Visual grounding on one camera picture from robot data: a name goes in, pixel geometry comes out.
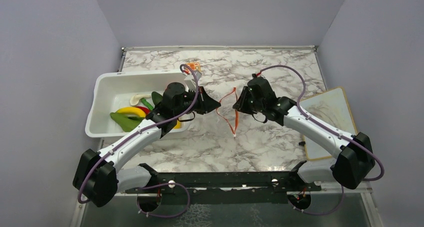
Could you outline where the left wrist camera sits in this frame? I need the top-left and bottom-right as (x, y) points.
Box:
(184, 70), (202, 90)

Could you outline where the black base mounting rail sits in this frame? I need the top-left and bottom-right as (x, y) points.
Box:
(124, 163), (322, 207)

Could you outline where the clear orange-zipper zip bag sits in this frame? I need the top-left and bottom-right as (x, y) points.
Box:
(215, 85), (260, 140)

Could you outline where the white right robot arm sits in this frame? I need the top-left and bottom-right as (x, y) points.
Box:
(232, 77), (376, 191)

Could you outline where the dark green avocado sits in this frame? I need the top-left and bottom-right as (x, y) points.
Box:
(151, 91), (163, 106)

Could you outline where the white mushroom toy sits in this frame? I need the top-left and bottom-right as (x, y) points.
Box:
(129, 94), (151, 106)

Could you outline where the yellow mango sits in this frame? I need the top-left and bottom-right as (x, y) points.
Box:
(173, 120), (182, 130)

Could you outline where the white plastic bin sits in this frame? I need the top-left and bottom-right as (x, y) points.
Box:
(85, 69), (186, 141)

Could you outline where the yellow banana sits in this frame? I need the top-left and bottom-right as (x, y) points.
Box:
(116, 106), (146, 118)

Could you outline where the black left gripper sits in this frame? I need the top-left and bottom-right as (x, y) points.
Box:
(174, 86), (221, 117)

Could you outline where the white board yellow rim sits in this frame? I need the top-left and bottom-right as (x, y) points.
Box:
(300, 86), (358, 161)

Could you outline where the green chili pepper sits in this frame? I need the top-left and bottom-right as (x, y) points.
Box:
(140, 97), (154, 111)

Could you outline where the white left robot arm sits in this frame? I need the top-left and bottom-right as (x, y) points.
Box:
(72, 82), (221, 207)

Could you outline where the red chili pepper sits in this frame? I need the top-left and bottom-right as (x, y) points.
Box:
(136, 106), (150, 115)

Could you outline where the green leaf vegetable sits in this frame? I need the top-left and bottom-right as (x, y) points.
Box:
(109, 112), (141, 132)

